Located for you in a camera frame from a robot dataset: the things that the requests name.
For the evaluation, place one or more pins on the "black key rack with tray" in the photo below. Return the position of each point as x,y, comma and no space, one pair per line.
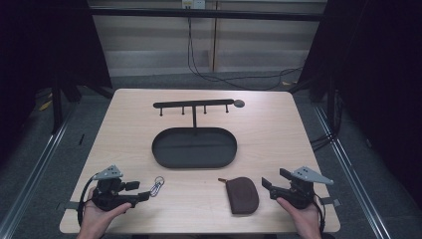
194,147

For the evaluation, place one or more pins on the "small black floor object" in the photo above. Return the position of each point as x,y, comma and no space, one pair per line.
81,139

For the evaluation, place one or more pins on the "black metal stand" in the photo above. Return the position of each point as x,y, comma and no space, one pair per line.
57,109

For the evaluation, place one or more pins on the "white wall outlet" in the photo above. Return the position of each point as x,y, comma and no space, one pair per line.
193,3

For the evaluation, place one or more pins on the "metal floor rail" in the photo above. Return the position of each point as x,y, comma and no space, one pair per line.
36,172
351,172

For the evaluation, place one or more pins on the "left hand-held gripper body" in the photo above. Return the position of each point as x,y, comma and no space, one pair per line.
107,195

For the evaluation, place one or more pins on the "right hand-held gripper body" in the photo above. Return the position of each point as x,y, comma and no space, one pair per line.
298,189

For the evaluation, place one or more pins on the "grey tape strip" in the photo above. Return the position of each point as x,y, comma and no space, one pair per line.
73,205
331,201

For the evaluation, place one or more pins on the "dark curtain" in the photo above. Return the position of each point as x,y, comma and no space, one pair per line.
43,43
375,66

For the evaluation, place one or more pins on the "black horizontal frame bar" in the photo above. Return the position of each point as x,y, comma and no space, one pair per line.
205,14

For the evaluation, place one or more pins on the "person's right hand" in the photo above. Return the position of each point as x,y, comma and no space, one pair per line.
303,219

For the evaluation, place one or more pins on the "brown zipper pouch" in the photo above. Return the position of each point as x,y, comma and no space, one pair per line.
242,195

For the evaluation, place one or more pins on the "person's left hand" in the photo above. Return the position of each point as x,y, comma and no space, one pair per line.
96,219

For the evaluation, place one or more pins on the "yellow floor marker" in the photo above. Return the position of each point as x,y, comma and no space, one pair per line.
45,105

